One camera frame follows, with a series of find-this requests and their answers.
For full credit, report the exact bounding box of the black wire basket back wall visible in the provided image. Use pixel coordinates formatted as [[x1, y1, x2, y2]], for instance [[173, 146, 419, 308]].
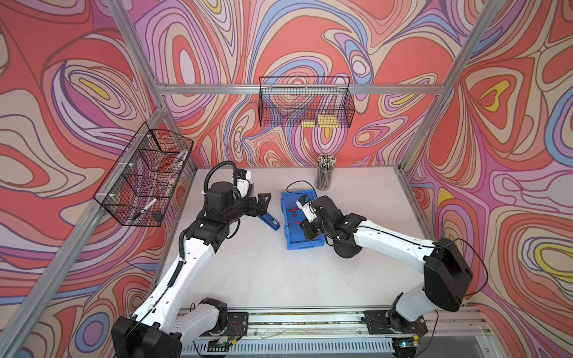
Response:
[[258, 75, 356, 128]]

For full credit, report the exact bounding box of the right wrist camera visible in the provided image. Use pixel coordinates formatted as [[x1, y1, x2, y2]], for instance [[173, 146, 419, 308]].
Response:
[[296, 194, 317, 223]]

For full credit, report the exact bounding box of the blue plastic parts bin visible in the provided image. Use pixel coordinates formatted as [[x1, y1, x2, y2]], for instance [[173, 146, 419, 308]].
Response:
[[281, 189, 325, 251]]

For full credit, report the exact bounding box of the black wire basket left wall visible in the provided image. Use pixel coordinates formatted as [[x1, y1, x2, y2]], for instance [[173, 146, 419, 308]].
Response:
[[93, 123, 193, 228]]

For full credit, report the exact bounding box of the black round screw base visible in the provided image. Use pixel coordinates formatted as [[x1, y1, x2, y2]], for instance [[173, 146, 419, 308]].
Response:
[[334, 240, 363, 259]]

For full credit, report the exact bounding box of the white marker pen in basket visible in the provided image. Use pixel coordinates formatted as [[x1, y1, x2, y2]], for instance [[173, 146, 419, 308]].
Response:
[[131, 198, 158, 221]]

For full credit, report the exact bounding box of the mesh pencil cup with pencils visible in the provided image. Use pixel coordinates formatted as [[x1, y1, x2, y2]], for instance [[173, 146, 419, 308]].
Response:
[[316, 155, 337, 191]]

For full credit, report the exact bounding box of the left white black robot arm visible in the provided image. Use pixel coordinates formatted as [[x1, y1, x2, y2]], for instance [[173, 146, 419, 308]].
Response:
[[111, 180, 272, 357]]

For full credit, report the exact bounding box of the black wire basket wall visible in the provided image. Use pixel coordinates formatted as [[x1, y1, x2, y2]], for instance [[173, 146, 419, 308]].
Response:
[[258, 75, 356, 128], [93, 123, 193, 228]]

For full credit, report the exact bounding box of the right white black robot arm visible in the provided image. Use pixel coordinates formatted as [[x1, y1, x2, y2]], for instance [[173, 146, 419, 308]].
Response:
[[296, 195, 473, 334]]

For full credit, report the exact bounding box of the yellow sticky note pad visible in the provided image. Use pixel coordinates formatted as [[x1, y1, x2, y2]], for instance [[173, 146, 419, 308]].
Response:
[[316, 115, 339, 128]]

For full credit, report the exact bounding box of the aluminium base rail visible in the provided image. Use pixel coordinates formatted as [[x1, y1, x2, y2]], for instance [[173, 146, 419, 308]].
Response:
[[120, 306, 498, 358]]

